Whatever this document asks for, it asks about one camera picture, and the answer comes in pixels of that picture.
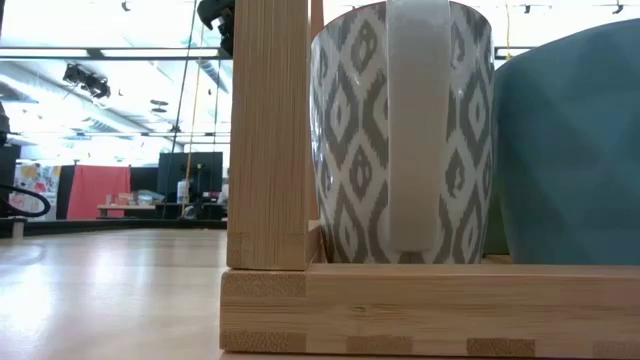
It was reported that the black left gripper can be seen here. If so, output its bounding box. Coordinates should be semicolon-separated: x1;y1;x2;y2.
196;0;236;59

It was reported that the grey ikat red-rim mug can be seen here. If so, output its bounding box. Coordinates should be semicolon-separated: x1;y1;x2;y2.
308;0;497;266

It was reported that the blue faceted mug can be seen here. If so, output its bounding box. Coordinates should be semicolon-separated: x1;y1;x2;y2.
492;18;640;267

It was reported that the wooden slatted tray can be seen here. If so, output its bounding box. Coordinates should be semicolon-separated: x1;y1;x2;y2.
218;0;640;360

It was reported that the black ceiling light fixture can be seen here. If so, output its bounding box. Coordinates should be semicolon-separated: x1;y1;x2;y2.
61;63;112;100

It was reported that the black partition panel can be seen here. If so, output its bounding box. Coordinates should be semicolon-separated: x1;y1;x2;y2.
157;151;225;207

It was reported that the wooden top metal table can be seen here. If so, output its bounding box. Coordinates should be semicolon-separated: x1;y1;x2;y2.
96;189;157;220

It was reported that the orange curtain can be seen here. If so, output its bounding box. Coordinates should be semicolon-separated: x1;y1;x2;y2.
66;164;133;222

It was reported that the floral pattern curtain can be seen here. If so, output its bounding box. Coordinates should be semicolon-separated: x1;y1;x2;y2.
10;162;62;222

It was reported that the long black hanging cable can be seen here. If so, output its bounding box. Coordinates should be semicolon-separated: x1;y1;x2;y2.
160;0;200;221

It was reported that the black aluminium rig frame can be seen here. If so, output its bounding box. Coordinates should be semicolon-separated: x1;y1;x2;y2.
0;217;230;239

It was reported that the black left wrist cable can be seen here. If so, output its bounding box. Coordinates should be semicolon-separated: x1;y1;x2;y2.
0;182;52;219

